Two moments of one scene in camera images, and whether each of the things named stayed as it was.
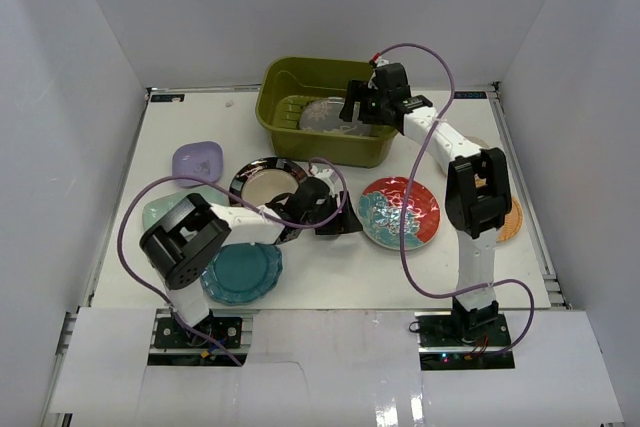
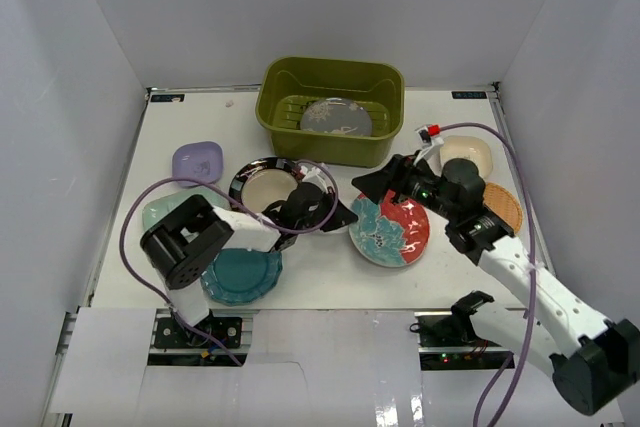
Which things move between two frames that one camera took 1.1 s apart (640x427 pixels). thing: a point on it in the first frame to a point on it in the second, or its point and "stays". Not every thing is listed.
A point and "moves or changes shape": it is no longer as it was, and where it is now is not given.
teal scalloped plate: x=241 y=273 stays
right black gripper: x=359 y=92 to x=395 y=178
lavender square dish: x=204 y=159 stays
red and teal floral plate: x=381 y=210 moves or changes shape
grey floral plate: x=323 y=115 stays
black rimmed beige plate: x=259 y=180 stays
